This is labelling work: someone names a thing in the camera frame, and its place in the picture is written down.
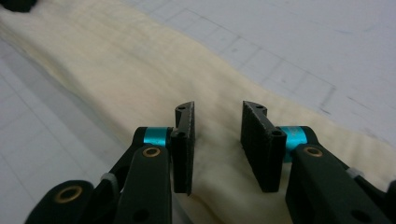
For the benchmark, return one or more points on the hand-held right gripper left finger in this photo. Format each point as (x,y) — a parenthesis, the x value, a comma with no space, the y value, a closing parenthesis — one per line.
(183,155)

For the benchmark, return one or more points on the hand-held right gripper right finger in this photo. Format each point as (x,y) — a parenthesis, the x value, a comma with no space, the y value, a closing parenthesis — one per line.
(261,149)

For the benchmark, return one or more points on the cream printed cloth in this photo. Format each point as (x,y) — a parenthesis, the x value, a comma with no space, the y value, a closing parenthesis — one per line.
(124,68)

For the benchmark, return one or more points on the white grid mat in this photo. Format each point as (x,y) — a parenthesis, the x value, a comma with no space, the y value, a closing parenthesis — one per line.
(311,37)

